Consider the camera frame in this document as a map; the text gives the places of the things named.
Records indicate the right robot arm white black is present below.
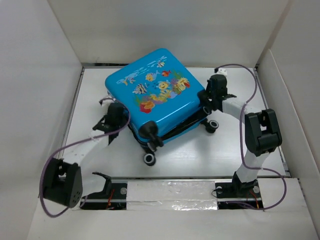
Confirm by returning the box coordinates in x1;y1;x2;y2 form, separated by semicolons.
198;74;282;198

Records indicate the blue kids suitcase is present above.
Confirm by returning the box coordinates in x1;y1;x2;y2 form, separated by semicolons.
105;48;219;166

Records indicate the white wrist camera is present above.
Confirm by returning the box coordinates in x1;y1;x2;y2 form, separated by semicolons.
214;67;228;77
99;97;115;107

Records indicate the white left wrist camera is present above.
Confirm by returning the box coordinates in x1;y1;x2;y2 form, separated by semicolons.
99;97;115;107

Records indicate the metal base rail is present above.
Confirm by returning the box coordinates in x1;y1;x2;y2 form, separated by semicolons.
80;179;263;211

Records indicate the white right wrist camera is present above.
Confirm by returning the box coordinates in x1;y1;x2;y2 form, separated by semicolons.
214;67;228;77

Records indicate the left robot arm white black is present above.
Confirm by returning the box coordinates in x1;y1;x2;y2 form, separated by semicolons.
39;102;131;218

